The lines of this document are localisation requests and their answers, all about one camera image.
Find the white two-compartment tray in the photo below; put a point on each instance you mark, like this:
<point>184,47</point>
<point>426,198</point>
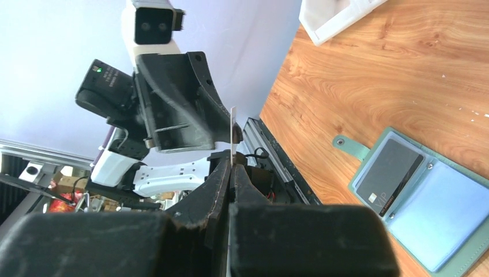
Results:
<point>324,19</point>

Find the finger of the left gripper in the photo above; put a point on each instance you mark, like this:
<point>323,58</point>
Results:
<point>167,87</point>
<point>210,107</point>

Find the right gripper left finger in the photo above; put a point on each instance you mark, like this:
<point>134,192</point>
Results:
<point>189,239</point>

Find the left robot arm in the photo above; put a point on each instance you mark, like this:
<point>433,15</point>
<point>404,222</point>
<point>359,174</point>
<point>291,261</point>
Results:
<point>114,95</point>

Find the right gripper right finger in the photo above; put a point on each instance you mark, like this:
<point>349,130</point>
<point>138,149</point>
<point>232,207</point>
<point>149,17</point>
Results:
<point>304,240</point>

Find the black card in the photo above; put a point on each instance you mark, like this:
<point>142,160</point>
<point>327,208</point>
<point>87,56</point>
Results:
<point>388,175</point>

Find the green card holder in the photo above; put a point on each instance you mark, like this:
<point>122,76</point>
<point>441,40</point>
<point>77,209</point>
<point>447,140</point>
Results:
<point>441,217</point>

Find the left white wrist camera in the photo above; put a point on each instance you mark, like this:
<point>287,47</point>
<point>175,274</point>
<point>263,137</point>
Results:
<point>147,28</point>

